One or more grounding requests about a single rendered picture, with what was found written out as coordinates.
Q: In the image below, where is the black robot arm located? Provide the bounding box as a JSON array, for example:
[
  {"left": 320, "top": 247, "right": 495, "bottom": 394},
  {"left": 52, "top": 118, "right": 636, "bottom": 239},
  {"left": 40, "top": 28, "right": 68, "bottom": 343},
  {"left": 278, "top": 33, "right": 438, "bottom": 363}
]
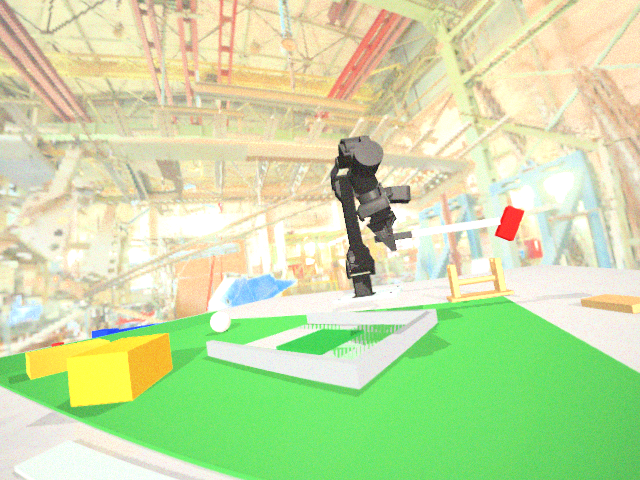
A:
[{"left": 330, "top": 136, "right": 411, "bottom": 298}]

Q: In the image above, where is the green flat mat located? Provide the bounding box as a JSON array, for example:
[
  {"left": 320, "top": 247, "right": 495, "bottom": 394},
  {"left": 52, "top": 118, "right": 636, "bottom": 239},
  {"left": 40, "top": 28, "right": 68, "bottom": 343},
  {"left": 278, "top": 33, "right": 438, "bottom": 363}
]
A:
[{"left": 0, "top": 296, "right": 640, "bottom": 480}]

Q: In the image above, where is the white golf ball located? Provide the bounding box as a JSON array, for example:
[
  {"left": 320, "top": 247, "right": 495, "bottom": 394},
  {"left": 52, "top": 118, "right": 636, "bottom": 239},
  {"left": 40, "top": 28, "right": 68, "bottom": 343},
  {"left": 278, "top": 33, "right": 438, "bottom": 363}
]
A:
[{"left": 210, "top": 312, "right": 231, "bottom": 332}]

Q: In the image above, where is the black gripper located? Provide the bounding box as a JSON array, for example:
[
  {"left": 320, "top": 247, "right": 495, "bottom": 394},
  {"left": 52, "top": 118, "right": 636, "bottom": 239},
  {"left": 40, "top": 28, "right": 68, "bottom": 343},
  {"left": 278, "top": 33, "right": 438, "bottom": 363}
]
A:
[{"left": 354, "top": 180, "right": 397, "bottom": 252}]

